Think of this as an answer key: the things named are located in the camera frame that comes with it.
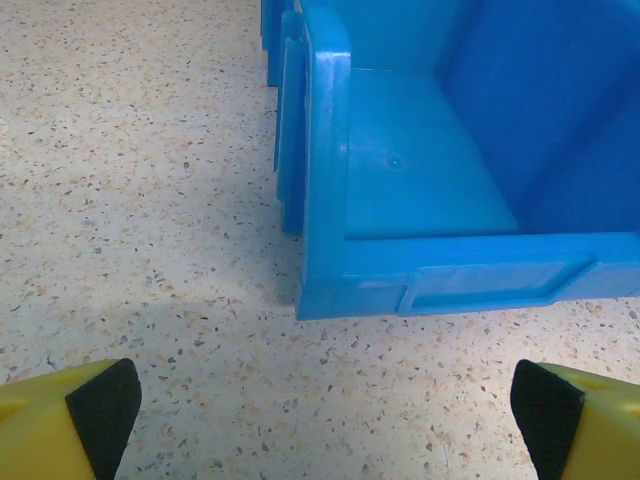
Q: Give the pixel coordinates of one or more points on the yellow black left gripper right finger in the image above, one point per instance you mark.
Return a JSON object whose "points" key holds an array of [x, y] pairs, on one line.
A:
{"points": [[590, 430]]}

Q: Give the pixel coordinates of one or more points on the blue plastic bin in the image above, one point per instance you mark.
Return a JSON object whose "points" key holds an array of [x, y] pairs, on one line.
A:
{"points": [[425, 175], [270, 45]]}

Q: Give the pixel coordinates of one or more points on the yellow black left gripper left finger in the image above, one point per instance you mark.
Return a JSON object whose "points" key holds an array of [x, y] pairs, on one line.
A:
{"points": [[45, 430]]}

